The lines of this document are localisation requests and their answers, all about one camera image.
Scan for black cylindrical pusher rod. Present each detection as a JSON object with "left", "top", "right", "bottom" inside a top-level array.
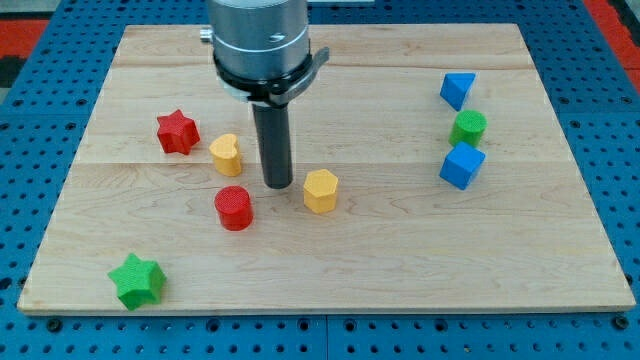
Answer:
[{"left": 252, "top": 104, "right": 293, "bottom": 189}]

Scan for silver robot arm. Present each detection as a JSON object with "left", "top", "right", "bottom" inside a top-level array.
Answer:
[{"left": 206, "top": 0, "right": 311, "bottom": 189}]

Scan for red star block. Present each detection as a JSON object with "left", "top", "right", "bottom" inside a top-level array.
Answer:
[{"left": 157, "top": 109, "right": 200, "bottom": 155}]

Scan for wooden board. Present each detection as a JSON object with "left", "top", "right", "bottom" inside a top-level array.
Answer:
[{"left": 18, "top": 24, "right": 636, "bottom": 316}]

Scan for green star block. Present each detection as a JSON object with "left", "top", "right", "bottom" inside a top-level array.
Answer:
[{"left": 108, "top": 253, "right": 166, "bottom": 311}]

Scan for yellow heart block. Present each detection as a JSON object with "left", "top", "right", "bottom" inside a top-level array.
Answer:
[{"left": 209, "top": 133, "right": 242, "bottom": 177}]

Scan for yellow hexagon block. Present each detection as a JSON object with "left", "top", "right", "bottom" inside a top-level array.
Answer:
[{"left": 303, "top": 169, "right": 339, "bottom": 214}]

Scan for red cylinder block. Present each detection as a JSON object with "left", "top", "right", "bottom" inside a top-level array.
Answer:
[{"left": 214, "top": 186, "right": 253, "bottom": 231}]

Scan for blue triangle block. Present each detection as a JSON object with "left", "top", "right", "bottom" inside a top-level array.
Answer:
[{"left": 440, "top": 73, "right": 476, "bottom": 111}]

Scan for blue cube block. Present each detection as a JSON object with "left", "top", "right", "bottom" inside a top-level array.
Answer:
[{"left": 439, "top": 142, "right": 486, "bottom": 190}]

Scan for green cylinder block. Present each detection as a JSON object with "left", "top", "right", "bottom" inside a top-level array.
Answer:
[{"left": 448, "top": 110, "right": 488, "bottom": 147}]

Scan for black clamp ring with lever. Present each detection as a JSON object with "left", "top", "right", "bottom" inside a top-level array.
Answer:
[{"left": 213, "top": 46, "right": 331, "bottom": 107}]

